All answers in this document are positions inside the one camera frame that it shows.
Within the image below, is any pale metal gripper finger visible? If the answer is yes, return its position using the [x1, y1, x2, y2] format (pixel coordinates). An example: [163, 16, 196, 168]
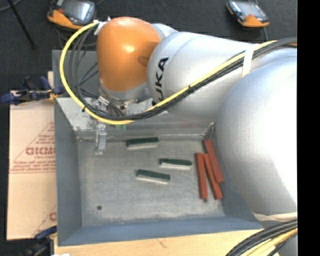
[101, 124, 108, 149]
[94, 124, 103, 156]

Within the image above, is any dark green flat block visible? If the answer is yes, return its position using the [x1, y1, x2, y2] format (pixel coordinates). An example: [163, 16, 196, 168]
[135, 168, 172, 186]
[159, 158, 193, 171]
[125, 136, 160, 151]

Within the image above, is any grey metal bin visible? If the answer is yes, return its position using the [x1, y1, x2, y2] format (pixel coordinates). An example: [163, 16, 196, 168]
[51, 49, 266, 247]

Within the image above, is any brown cardboard board red print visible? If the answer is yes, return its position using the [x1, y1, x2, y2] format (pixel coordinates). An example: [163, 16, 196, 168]
[6, 99, 58, 241]

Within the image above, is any red-brown flat block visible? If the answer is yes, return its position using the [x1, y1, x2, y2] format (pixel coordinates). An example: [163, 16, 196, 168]
[202, 152, 224, 201]
[203, 138, 225, 185]
[194, 152, 209, 201]

